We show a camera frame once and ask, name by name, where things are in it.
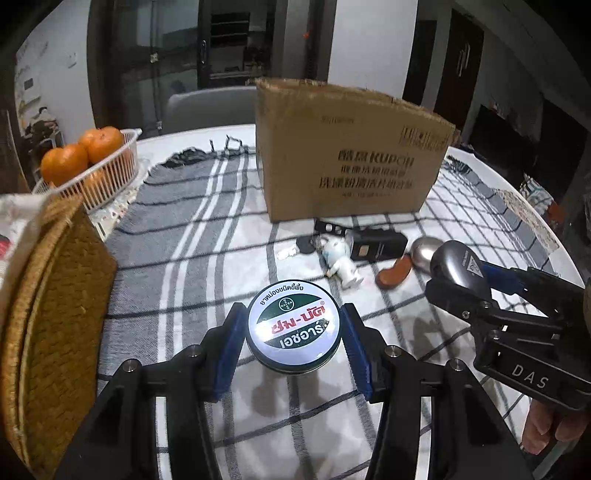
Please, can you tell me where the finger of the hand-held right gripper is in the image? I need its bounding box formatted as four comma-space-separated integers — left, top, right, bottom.
480, 258, 583, 315
425, 277, 563, 341

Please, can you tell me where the plain dark wooden door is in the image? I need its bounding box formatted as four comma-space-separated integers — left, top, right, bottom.
404, 21, 437, 107

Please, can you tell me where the silver metal oval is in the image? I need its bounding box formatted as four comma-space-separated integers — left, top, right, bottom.
410, 236, 446, 280

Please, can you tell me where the brown cardboard box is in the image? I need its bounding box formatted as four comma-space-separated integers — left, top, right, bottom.
253, 77, 458, 223

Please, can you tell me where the grey chair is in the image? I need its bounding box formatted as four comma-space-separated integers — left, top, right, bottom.
164, 87, 259, 138

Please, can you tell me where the grey oval device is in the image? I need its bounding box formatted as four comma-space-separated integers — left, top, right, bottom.
431, 240, 494, 301

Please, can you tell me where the woven straw mat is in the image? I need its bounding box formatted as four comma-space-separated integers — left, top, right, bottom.
0, 194, 118, 472

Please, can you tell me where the round green white tin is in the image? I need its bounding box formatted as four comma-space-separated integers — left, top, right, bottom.
245, 281, 345, 374

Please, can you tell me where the white plastic basket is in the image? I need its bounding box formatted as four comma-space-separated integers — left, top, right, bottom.
31, 128, 143, 214

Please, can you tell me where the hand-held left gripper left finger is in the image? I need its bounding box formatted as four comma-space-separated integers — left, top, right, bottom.
53, 302, 250, 480

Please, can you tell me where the white printed cloth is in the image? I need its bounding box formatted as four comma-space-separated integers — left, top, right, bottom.
0, 193, 49, 296

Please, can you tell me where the colourful patterned bag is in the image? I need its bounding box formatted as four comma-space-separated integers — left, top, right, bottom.
519, 178, 564, 217

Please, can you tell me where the black box-shaped device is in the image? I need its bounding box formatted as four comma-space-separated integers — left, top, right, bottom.
345, 228, 408, 264

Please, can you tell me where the person's right hand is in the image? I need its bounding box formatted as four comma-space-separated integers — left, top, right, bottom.
522, 399, 591, 446

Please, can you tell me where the black television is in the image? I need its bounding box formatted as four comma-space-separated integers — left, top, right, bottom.
471, 106, 573, 199

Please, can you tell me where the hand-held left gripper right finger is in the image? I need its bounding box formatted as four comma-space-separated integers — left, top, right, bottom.
339, 302, 536, 480

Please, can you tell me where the dark wooden door with ornament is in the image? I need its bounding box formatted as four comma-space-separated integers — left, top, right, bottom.
434, 9, 485, 121

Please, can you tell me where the white astronaut figurine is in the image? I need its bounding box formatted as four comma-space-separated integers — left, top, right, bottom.
318, 234, 365, 291

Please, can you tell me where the dark glass sliding door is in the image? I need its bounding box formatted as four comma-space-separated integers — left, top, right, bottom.
88, 0, 324, 139

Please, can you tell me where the pile of oranges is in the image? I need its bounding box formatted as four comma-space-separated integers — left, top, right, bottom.
41, 126, 125, 204

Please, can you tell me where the white storage rack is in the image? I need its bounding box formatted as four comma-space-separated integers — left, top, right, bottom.
18, 106, 63, 153

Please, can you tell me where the grey plaid cloth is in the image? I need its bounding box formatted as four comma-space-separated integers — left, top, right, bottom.
99, 145, 568, 480

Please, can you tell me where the small black gadget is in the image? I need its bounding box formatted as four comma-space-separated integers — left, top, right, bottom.
315, 220, 352, 236

